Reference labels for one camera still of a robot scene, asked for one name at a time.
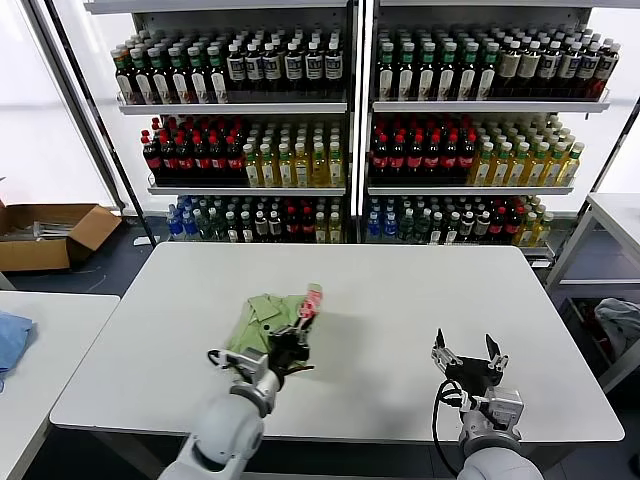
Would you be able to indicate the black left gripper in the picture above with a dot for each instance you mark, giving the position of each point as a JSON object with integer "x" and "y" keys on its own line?
{"x": 290, "y": 352}

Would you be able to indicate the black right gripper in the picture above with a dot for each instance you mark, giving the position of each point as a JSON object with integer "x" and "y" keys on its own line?
{"x": 472, "y": 370}

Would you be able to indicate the light green printed t-shirt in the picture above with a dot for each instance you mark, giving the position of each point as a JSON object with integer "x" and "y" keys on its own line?
{"x": 250, "y": 325}

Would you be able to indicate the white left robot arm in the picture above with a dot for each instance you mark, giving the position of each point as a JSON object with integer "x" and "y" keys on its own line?
{"x": 225, "y": 435}

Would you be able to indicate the red cap cola bottle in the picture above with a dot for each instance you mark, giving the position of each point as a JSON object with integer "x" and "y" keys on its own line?
{"x": 308, "y": 227}
{"x": 381, "y": 160}
{"x": 186, "y": 160}
{"x": 513, "y": 225}
{"x": 235, "y": 160}
{"x": 219, "y": 160}
{"x": 468, "y": 160}
{"x": 151, "y": 160}
{"x": 168, "y": 160}
{"x": 451, "y": 160}
{"x": 399, "y": 160}
{"x": 416, "y": 160}
{"x": 293, "y": 227}
{"x": 433, "y": 160}
{"x": 498, "y": 225}
{"x": 202, "y": 160}

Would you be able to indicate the yellow juice bottle green label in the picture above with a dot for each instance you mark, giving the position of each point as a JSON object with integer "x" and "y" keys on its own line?
{"x": 335, "y": 230}
{"x": 286, "y": 172}
{"x": 253, "y": 172}
{"x": 572, "y": 167}
{"x": 321, "y": 230}
{"x": 269, "y": 172}
{"x": 320, "y": 172}
{"x": 520, "y": 170}
{"x": 502, "y": 170}
{"x": 528, "y": 230}
{"x": 337, "y": 172}
{"x": 556, "y": 170}
{"x": 303, "y": 172}
{"x": 544, "y": 230}
{"x": 538, "y": 170}
{"x": 484, "y": 170}

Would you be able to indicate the dark bottle blue white label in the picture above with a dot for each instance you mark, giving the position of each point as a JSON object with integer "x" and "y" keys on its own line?
{"x": 273, "y": 67}
{"x": 237, "y": 67}
{"x": 590, "y": 67}
{"x": 261, "y": 225}
{"x": 255, "y": 67}
{"x": 334, "y": 67}
{"x": 483, "y": 225}
{"x": 551, "y": 65}
{"x": 275, "y": 225}
{"x": 571, "y": 67}
{"x": 295, "y": 67}
{"x": 468, "y": 225}
{"x": 315, "y": 67}

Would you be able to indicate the blue water bottle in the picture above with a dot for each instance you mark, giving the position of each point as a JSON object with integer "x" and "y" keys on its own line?
{"x": 390, "y": 227}
{"x": 374, "y": 227}
{"x": 189, "y": 225}
{"x": 175, "y": 225}

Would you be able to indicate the green tinted water bottle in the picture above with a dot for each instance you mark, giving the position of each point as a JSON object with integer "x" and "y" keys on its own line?
{"x": 407, "y": 227}
{"x": 217, "y": 227}
{"x": 423, "y": 225}
{"x": 204, "y": 227}

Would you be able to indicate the white grey cloth bundle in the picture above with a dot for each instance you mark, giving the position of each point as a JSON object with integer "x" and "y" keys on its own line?
{"x": 620, "y": 320}

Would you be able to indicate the metal bottle shelf unit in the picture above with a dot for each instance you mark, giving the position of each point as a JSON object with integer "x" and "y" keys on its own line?
{"x": 235, "y": 107}
{"x": 490, "y": 106}

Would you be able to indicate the green cap dark tea bottle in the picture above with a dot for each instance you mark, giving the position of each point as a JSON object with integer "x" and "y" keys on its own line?
{"x": 181, "y": 80}
{"x": 448, "y": 75}
{"x": 162, "y": 80}
{"x": 144, "y": 80}
{"x": 125, "y": 80}
{"x": 200, "y": 80}
{"x": 407, "y": 75}
{"x": 468, "y": 75}
{"x": 387, "y": 75}
{"x": 428, "y": 75}
{"x": 488, "y": 75}
{"x": 219, "y": 80}

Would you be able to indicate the metal rods bundle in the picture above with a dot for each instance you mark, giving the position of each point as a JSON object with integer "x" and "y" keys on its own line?
{"x": 55, "y": 227}

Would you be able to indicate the open cardboard box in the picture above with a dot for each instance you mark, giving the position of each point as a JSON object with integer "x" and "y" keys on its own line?
{"x": 45, "y": 250}

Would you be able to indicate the blue cloth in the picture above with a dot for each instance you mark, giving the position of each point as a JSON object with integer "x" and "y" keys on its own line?
{"x": 15, "y": 345}

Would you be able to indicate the dark bottle beige label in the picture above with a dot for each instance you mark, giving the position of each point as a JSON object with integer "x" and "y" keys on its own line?
{"x": 510, "y": 65}
{"x": 531, "y": 65}

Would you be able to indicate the reddish tea bottle white label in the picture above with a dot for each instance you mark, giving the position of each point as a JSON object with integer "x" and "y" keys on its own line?
{"x": 610, "y": 67}

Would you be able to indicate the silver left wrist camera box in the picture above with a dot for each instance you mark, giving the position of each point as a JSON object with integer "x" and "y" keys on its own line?
{"x": 250, "y": 365}

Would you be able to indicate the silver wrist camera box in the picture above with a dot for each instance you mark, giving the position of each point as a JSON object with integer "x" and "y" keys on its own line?
{"x": 505, "y": 407}
{"x": 250, "y": 365}

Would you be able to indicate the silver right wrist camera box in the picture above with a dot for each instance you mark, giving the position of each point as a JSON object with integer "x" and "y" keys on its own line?
{"x": 505, "y": 407}

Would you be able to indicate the black slanted frame pole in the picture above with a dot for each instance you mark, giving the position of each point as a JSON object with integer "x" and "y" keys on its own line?
{"x": 95, "y": 125}
{"x": 595, "y": 190}

